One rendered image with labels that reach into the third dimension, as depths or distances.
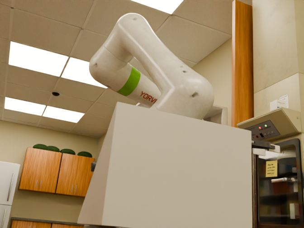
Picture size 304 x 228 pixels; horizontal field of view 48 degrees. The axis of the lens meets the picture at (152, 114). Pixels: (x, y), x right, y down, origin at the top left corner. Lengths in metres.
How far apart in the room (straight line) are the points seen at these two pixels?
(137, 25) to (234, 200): 0.66
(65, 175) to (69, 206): 0.65
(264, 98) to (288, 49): 0.27
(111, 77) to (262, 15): 1.18
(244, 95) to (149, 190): 1.40
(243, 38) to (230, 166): 1.48
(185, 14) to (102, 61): 1.78
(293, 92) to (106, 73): 0.93
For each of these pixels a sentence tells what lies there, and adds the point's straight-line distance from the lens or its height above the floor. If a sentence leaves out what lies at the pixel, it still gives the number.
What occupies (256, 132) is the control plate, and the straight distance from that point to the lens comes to 1.78.
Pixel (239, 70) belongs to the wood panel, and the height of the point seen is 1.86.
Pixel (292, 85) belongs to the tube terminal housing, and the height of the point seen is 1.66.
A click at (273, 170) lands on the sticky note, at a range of 1.74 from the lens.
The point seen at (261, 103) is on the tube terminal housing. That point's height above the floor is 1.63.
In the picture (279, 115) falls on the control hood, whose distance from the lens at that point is 1.64.
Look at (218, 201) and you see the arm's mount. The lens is 0.74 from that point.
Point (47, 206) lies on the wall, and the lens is 6.70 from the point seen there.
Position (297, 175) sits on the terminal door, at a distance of 1.62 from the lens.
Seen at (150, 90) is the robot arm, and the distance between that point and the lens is 1.30.
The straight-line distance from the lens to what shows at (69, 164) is 6.47.
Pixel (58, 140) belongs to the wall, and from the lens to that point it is 6.86.
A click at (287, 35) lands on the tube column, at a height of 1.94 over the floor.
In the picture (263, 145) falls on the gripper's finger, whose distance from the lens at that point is 1.46.
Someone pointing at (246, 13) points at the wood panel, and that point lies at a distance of 2.29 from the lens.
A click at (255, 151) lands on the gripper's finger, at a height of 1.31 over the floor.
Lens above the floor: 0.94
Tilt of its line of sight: 19 degrees up
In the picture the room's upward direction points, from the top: 5 degrees clockwise
